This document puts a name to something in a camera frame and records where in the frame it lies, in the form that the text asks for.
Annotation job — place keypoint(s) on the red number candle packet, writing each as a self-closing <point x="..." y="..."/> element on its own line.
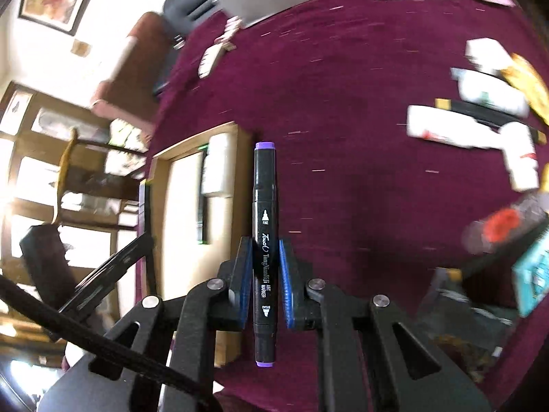
<point x="502" y="223"/>

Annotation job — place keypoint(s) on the white spray bottle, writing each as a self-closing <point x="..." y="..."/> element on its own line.
<point x="450" y="131"/>

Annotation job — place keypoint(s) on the teal box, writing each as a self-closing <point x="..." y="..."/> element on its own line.
<point x="534" y="274"/>

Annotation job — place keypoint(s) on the purple-capped black marker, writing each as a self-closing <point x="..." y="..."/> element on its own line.
<point x="265" y="206"/>

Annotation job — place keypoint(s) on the green-capped black marker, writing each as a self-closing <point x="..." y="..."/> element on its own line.
<point x="204" y="206"/>

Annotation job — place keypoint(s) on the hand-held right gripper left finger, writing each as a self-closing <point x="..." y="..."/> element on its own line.
<point x="244" y="285"/>

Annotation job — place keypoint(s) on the cardboard tray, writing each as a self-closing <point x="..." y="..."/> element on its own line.
<point x="182" y="206"/>

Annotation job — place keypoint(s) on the maroon tablecloth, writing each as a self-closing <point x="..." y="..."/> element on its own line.
<point x="343" y="94"/>

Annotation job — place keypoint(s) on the small white bottle green label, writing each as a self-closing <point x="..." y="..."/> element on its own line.
<point x="489" y="92"/>

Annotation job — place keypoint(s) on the yellow packet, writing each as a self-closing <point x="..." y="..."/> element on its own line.
<point x="529" y="81"/>

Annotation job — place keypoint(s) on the white bottle red label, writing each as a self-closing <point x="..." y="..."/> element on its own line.
<point x="521" y="158"/>

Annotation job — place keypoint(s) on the yellow-capped black marker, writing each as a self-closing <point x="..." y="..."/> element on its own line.
<point x="484" y="113"/>
<point x="448" y="274"/>

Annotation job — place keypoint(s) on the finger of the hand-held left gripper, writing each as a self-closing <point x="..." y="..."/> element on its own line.
<point x="107" y="274"/>

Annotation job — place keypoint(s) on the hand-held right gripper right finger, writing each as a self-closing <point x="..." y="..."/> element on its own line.
<point x="285" y="287"/>

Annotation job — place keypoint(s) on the brown armchair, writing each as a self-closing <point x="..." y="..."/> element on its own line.
<point x="128" y="77"/>

